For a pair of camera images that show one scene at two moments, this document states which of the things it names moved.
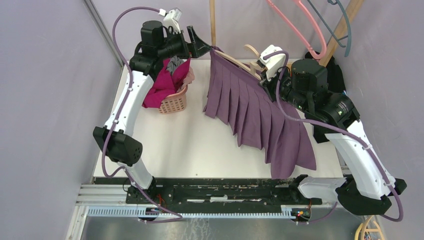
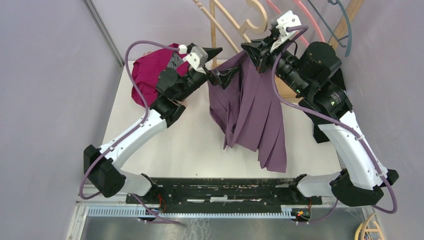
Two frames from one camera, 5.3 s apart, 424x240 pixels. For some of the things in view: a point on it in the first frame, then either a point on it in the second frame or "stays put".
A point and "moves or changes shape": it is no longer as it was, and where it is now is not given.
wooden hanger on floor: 363,226 stays put
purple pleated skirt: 236,98 moves or changes shape
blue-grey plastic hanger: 330,30 stays put
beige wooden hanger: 250,67 -> 247,27
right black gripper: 269,85 -> 257,49
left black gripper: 197,48 -> 224,76
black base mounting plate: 221,191 stays put
